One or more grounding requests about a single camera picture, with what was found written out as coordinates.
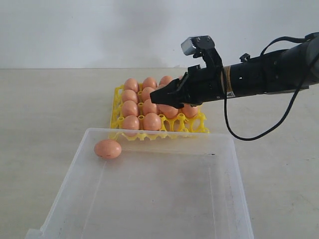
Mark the clear plastic bin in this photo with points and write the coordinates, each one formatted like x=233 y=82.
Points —
x=187 y=187

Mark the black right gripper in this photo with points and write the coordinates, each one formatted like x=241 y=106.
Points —
x=197 y=86

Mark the yellow plastic egg tray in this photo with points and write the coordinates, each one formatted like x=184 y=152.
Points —
x=178 y=124

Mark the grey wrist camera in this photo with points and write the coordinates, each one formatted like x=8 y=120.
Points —
x=204 y=47

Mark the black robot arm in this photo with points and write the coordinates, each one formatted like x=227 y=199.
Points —
x=276 y=72

